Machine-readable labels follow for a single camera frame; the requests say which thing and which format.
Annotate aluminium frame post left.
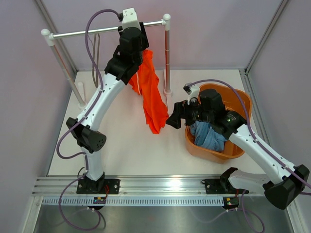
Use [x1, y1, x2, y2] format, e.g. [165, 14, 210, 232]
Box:
[34, 0, 80, 78]

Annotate orange plastic basket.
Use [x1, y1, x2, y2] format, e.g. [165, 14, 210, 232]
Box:
[185, 83, 252, 164]

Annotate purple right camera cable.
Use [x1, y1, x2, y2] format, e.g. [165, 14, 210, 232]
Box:
[187, 79, 311, 233]

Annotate aluminium frame post right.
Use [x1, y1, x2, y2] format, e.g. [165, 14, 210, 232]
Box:
[245, 0, 291, 73]

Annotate aluminium mounting rail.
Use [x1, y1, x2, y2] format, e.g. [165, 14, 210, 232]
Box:
[33, 175, 268, 198]

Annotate orange shorts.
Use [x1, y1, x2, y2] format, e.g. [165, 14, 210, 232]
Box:
[129, 50, 168, 134]

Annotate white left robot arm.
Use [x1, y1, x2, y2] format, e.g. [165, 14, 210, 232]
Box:
[66, 22, 149, 194]

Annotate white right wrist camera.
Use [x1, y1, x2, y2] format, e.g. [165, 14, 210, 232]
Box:
[183, 83, 200, 105]

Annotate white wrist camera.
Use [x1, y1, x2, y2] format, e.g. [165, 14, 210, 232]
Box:
[183, 83, 200, 105]
[118, 8, 140, 30]

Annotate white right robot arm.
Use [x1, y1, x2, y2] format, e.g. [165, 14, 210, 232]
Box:
[166, 89, 310, 210]

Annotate white metal clothes rack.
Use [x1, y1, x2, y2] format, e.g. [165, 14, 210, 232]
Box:
[41, 14, 173, 108]

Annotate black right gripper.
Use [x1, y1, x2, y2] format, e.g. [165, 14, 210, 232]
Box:
[166, 96, 214, 129]

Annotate aluminium frame post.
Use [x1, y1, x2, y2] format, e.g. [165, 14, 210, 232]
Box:
[245, 0, 291, 73]
[34, 0, 80, 78]

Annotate light blue shorts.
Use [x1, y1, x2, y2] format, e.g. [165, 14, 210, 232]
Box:
[190, 121, 227, 152]

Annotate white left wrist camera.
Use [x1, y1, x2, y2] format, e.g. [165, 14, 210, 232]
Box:
[118, 8, 140, 30]

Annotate white slotted cable duct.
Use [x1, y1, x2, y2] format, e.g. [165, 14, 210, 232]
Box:
[42, 196, 224, 206]

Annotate grey clothes hanger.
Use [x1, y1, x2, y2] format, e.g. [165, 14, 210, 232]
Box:
[88, 33, 101, 88]

